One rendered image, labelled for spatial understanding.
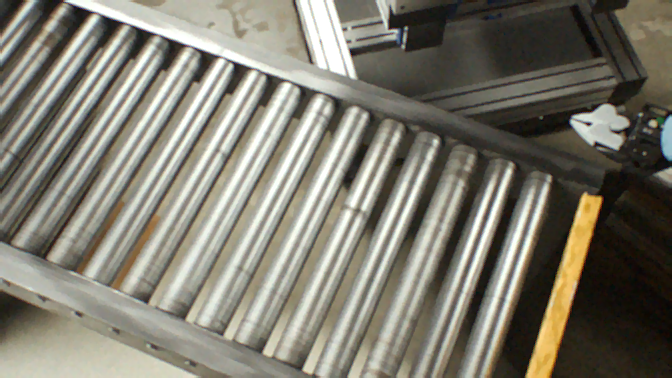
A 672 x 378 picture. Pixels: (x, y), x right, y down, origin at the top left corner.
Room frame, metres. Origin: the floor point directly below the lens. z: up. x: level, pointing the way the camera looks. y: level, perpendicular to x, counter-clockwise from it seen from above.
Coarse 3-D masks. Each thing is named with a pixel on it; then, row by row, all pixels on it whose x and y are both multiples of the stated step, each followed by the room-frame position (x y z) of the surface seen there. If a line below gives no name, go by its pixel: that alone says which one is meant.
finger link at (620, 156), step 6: (594, 144) 0.65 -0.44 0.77; (600, 144) 0.65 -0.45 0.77; (600, 150) 0.64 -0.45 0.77; (606, 150) 0.64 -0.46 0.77; (612, 150) 0.64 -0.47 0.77; (618, 150) 0.64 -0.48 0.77; (624, 150) 0.64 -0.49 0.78; (606, 156) 0.63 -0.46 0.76; (612, 156) 0.63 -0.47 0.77; (618, 156) 0.63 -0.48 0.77; (624, 156) 0.63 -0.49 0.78; (618, 162) 0.62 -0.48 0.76; (624, 162) 0.62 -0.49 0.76; (630, 162) 0.62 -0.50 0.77
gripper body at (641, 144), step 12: (648, 108) 0.69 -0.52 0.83; (660, 108) 0.68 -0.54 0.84; (636, 120) 0.68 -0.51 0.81; (648, 120) 0.67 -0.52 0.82; (660, 120) 0.66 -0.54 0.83; (624, 132) 0.68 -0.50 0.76; (636, 132) 0.64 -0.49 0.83; (648, 132) 0.64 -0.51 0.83; (660, 132) 0.64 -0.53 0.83; (624, 144) 0.65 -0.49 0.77; (636, 144) 0.63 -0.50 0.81; (648, 144) 0.63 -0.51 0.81; (660, 144) 0.62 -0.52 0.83; (636, 156) 0.62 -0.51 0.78; (648, 156) 0.62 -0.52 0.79; (660, 156) 0.62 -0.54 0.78
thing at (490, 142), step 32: (64, 0) 0.95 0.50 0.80; (96, 0) 0.95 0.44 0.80; (128, 0) 0.95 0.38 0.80; (160, 32) 0.87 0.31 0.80; (192, 32) 0.87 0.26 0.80; (256, 64) 0.80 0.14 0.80; (288, 64) 0.80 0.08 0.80; (352, 96) 0.73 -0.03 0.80; (384, 96) 0.73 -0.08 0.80; (416, 128) 0.67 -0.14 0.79; (448, 128) 0.67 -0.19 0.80; (480, 128) 0.67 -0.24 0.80; (480, 160) 0.63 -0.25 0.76; (512, 160) 0.61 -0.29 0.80; (544, 160) 0.61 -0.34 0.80; (576, 160) 0.61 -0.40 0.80; (512, 192) 0.60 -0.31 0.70; (576, 192) 0.56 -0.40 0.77
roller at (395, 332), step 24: (456, 168) 0.59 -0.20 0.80; (456, 192) 0.55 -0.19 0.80; (432, 216) 0.51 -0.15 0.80; (456, 216) 0.51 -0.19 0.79; (432, 240) 0.46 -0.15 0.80; (408, 264) 0.43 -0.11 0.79; (432, 264) 0.43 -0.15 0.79; (408, 288) 0.39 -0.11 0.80; (408, 312) 0.35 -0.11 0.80; (384, 336) 0.31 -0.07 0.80; (408, 336) 0.31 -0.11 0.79; (384, 360) 0.28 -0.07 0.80
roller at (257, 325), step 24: (360, 120) 0.69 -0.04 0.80; (336, 144) 0.64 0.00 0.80; (360, 144) 0.65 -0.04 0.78; (336, 168) 0.59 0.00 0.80; (312, 192) 0.55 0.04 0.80; (336, 192) 0.56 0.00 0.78; (312, 216) 0.51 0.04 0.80; (288, 240) 0.47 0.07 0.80; (312, 240) 0.47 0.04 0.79; (288, 264) 0.42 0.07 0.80; (264, 288) 0.39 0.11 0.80; (288, 288) 0.39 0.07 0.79; (264, 312) 0.35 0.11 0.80; (240, 336) 0.31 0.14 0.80; (264, 336) 0.31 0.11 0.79
